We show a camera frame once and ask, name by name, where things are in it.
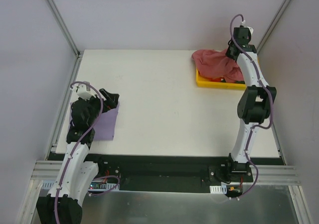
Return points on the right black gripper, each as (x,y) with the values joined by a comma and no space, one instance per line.
(231,51)

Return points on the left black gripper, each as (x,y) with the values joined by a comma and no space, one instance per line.
(104,101)

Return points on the pink red t shirt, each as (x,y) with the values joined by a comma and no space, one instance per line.
(213,64)

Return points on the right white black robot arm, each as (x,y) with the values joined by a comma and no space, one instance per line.
(255,108)

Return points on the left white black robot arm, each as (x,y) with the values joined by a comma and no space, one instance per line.
(63,203)

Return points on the folded lavender t shirt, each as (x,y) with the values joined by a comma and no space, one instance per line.
(105,127)

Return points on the green t shirt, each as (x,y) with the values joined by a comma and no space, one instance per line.
(239,82)

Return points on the orange t shirt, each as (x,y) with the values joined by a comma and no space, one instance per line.
(219,79)

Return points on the yellow plastic bin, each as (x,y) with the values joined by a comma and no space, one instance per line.
(219,83)

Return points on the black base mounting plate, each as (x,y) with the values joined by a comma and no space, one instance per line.
(166,173)

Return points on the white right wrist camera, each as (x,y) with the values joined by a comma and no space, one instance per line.
(243,24)

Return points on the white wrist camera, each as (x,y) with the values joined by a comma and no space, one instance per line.
(83,91)
(243,24)

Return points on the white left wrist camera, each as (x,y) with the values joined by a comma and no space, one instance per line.
(83,91)

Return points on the left aluminium corner post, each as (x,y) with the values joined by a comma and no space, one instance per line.
(63,27)

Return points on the aluminium corner post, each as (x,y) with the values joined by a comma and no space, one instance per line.
(63,27)
(273,24)

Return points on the right aluminium corner post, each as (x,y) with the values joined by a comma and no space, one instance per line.
(273,24)

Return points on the aluminium front frame rail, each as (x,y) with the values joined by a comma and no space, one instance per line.
(268,174)

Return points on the left white cable duct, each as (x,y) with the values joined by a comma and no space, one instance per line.
(94,187)

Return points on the white cable duct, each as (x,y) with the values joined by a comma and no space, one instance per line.
(222,189)
(94,187)

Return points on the right white cable duct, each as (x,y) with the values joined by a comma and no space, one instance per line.
(222,189)

